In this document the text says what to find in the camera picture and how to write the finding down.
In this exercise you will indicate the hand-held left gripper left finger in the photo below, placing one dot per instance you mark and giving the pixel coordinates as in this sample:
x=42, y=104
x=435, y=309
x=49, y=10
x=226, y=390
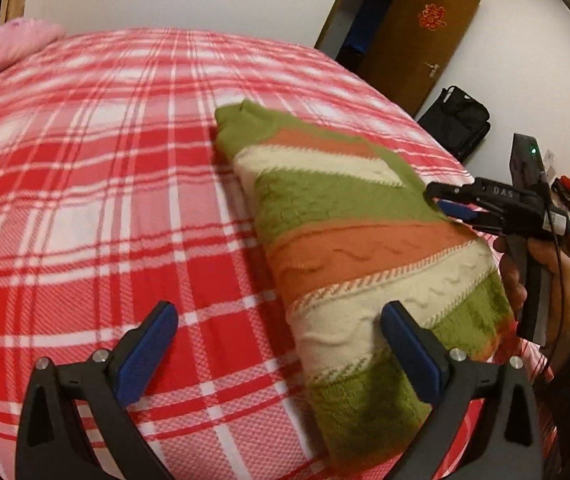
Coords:
x=150, y=345

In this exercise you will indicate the person's right hand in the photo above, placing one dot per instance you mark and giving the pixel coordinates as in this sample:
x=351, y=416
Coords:
x=562, y=285

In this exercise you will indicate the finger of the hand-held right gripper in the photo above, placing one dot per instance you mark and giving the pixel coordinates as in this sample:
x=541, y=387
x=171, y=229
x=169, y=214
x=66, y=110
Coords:
x=450, y=190
x=465, y=211

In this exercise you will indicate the bed with red plaid sheet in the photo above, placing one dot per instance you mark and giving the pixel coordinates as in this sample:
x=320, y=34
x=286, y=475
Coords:
x=90, y=185

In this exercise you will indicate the red paper door decoration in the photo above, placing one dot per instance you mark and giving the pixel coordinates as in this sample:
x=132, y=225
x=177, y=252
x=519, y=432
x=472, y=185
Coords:
x=431, y=16

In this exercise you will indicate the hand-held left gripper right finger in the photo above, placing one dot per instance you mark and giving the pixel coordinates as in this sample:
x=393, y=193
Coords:
x=410, y=347

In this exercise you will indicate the black bag by wall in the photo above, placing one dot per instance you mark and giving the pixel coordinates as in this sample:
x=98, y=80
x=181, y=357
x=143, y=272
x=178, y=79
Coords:
x=457, y=122

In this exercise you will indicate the brown wooden door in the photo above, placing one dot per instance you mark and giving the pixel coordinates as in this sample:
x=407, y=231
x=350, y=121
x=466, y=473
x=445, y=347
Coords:
x=415, y=65

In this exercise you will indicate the pink folded quilt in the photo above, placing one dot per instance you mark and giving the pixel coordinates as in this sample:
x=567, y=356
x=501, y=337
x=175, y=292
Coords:
x=15, y=42

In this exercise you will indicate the brown door frame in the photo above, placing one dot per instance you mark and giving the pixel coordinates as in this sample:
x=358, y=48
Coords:
x=332, y=20

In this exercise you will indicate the green striped knit sweater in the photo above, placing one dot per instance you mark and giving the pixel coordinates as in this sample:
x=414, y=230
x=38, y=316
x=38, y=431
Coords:
x=340, y=240

